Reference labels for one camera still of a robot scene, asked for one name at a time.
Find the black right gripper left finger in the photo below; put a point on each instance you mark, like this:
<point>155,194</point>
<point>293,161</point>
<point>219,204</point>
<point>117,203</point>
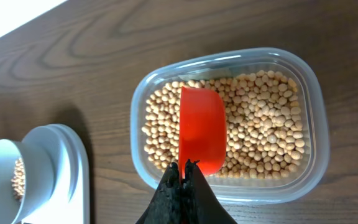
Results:
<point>165,205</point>

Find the clear plastic container of beans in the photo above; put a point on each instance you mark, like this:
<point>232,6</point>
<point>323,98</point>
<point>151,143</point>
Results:
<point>277,130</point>

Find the grey round bowl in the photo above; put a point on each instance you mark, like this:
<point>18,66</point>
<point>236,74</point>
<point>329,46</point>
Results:
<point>39,180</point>

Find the soybeans in grey bowl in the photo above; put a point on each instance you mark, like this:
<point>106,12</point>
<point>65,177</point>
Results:
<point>18,180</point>

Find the white digital kitchen scale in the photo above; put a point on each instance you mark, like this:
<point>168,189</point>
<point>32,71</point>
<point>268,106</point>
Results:
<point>70,200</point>

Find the orange measuring scoop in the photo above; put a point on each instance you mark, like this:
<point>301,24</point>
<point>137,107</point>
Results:
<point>203,129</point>

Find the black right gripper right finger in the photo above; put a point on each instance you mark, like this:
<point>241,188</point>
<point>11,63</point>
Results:
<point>200,204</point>

